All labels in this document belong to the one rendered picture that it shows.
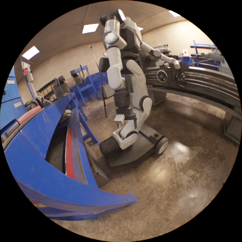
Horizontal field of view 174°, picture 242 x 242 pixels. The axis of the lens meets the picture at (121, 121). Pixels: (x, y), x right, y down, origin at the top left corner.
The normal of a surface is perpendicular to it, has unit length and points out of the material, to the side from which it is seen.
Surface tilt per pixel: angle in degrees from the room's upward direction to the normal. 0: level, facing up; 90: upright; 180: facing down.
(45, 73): 90
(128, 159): 0
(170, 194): 0
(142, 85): 90
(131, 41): 95
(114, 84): 75
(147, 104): 90
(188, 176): 0
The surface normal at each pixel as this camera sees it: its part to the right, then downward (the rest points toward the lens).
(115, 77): -0.43, 0.38
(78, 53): 0.50, 0.36
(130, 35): 0.33, 0.52
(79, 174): -0.28, -0.80
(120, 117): -0.36, -0.61
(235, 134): -0.82, 0.49
